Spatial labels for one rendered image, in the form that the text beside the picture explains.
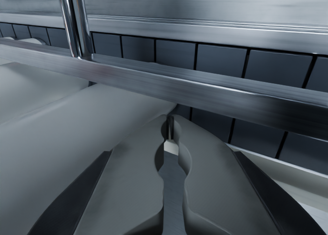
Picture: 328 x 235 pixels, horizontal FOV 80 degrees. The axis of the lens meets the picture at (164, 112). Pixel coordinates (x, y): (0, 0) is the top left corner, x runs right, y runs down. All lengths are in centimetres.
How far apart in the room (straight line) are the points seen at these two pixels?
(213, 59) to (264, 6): 7
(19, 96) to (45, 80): 3
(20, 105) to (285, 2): 23
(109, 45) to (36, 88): 8
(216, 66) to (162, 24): 6
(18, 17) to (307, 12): 32
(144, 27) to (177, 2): 5
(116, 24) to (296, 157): 19
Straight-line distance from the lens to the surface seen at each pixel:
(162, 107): 15
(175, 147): 17
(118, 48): 21
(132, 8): 25
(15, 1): 44
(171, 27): 17
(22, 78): 21
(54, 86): 22
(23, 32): 34
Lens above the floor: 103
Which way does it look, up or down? 49 degrees down
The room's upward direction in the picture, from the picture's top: 131 degrees counter-clockwise
